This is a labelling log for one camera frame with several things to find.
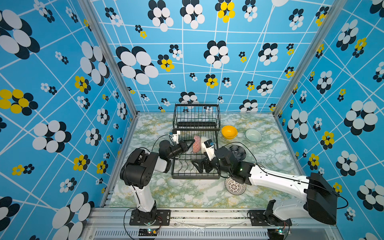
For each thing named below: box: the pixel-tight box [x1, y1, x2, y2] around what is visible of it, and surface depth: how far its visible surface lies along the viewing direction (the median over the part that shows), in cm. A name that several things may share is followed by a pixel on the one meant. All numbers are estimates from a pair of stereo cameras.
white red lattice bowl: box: [224, 177, 246, 196], surface depth 83 cm
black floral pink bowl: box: [192, 135, 202, 153], surface depth 89 cm
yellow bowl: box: [221, 125, 238, 140], surface depth 108 cm
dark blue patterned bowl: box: [228, 145, 247, 161], surface depth 96 cm
